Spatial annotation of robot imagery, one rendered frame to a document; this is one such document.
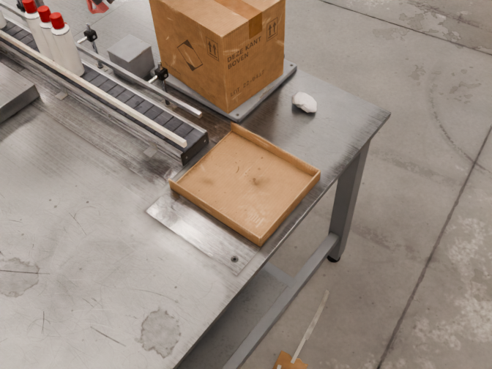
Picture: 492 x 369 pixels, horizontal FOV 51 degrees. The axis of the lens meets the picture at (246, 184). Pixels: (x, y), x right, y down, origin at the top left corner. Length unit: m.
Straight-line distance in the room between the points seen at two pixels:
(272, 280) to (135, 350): 0.83
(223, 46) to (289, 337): 1.16
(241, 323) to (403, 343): 0.64
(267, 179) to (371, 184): 1.15
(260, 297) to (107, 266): 0.74
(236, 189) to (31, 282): 0.54
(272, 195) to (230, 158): 0.17
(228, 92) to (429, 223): 1.25
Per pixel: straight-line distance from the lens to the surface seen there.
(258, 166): 1.40
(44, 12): 1.62
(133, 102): 1.55
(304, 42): 3.18
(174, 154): 1.42
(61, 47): 1.62
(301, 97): 1.55
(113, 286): 1.26
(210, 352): 1.81
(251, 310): 1.85
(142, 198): 1.38
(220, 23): 1.38
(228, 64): 1.41
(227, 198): 1.34
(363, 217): 2.35
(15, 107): 1.71
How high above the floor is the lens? 1.92
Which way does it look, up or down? 52 degrees down
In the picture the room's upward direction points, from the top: 3 degrees counter-clockwise
